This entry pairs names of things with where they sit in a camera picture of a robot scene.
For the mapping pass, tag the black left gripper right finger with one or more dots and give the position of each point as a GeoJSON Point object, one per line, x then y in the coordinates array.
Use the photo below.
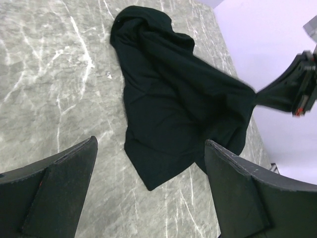
{"type": "Point", "coordinates": [254, 202]}

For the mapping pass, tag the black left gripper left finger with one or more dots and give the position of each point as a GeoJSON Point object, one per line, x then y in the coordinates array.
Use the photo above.
{"type": "Point", "coordinates": [45, 199]}

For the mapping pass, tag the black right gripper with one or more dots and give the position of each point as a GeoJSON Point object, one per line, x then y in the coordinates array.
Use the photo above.
{"type": "Point", "coordinates": [295, 90]}

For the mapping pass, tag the black t-shirt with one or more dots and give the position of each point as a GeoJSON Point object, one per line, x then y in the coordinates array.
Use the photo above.
{"type": "Point", "coordinates": [174, 101]}

